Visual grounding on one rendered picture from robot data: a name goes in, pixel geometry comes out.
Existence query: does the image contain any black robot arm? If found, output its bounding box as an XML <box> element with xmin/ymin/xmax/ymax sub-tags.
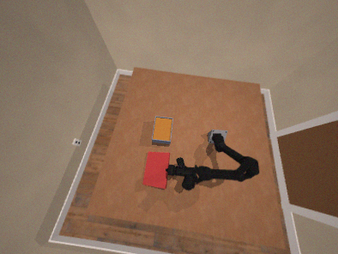
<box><xmin>182</xmin><ymin>133</ymin><xmax>259</xmax><ymax>191</ymax></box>

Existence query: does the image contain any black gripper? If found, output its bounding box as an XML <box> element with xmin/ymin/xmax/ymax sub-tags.
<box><xmin>166</xmin><ymin>165</ymin><xmax>186</xmax><ymax>177</ymax></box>

